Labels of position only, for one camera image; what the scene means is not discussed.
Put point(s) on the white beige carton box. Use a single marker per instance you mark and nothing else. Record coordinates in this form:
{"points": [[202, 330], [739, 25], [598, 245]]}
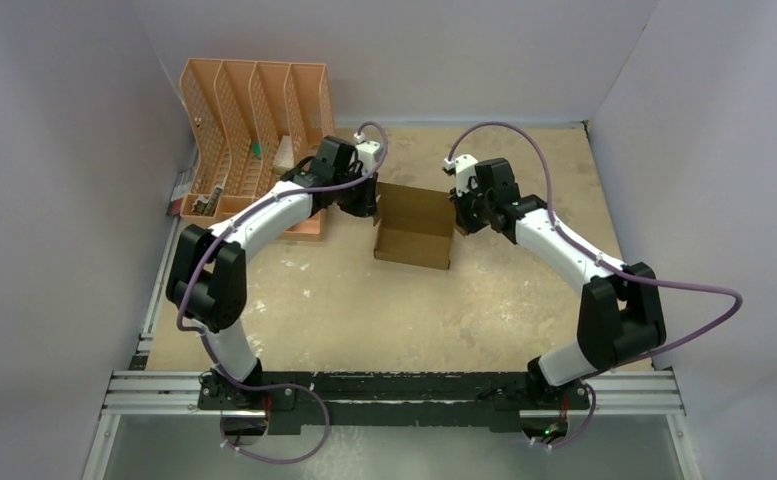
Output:
{"points": [[284, 158]]}

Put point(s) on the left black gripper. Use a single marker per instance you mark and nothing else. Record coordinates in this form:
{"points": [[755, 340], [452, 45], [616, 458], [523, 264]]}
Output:
{"points": [[367, 206]]}

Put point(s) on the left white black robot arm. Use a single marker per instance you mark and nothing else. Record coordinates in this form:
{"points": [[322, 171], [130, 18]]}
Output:
{"points": [[208, 276]]}

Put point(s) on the black white patterned card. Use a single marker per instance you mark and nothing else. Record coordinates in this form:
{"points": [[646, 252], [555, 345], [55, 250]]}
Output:
{"points": [[206, 205]]}

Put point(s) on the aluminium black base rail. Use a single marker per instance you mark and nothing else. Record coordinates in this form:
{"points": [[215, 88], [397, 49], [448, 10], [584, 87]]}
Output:
{"points": [[497, 401]]}

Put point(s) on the pack of coloured markers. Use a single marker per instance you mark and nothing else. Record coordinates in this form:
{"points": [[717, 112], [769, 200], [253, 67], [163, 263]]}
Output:
{"points": [[181, 188]]}

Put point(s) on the orange plastic file organizer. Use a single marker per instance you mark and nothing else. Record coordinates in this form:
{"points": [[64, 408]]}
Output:
{"points": [[246, 117]]}

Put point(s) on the brown cardboard box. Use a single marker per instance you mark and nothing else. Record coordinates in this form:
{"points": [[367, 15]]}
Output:
{"points": [[414, 226]]}

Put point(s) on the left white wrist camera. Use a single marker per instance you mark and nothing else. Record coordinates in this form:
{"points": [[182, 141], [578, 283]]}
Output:
{"points": [[368, 152]]}

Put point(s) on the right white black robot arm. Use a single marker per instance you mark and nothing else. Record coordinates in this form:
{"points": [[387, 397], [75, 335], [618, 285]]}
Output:
{"points": [[618, 319]]}

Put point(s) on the green small box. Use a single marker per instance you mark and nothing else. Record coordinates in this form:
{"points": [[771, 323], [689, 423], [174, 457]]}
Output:
{"points": [[256, 150]]}

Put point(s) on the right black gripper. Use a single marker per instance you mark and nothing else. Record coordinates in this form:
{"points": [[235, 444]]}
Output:
{"points": [[463, 212]]}

